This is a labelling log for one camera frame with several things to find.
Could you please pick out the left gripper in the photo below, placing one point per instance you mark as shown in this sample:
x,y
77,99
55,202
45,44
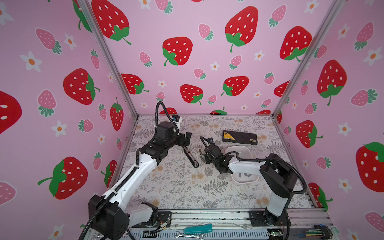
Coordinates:
x,y
186,141

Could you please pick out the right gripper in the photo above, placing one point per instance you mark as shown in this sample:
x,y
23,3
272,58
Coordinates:
x,y
206,158

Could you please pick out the black stapler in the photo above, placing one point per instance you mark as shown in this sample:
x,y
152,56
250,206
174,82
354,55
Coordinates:
x,y
190,157

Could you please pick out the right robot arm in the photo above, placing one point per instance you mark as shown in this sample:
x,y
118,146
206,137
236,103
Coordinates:
x,y
282,178

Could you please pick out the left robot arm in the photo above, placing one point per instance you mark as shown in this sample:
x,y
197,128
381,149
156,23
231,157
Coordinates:
x,y
106,212

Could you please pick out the black staple box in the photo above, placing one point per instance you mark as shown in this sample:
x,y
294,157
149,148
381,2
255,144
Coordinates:
x,y
240,137

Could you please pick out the white plastic tray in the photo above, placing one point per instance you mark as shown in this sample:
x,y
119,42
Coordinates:
x,y
243,173

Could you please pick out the silver wrench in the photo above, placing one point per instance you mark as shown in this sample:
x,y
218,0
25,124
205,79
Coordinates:
x,y
183,235

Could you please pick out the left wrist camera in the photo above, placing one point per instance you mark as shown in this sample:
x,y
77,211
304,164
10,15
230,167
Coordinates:
x,y
177,119

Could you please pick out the teal handled tool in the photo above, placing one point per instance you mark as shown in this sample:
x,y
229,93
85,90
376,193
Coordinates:
x,y
207,228

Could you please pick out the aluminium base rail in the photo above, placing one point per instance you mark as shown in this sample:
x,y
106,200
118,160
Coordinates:
x,y
235,224

